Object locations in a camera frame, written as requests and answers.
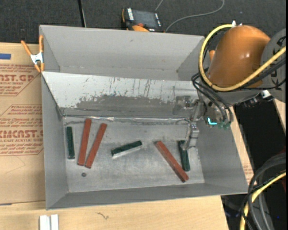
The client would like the black cylinder on white bracket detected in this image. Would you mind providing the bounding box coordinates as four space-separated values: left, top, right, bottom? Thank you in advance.
244 89 272 105

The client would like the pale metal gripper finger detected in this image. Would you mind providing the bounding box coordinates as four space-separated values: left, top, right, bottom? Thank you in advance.
182 125 192 151
188 123 200 149

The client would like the brown cardboard board red print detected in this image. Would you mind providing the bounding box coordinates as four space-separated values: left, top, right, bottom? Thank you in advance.
0 41 257 206

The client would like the red-brown flat block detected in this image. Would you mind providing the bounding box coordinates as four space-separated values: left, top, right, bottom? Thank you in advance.
77 118 93 166
84 123 108 169
154 140 190 183

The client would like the grey metal bin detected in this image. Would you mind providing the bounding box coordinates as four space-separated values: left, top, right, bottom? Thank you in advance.
39 24 249 210

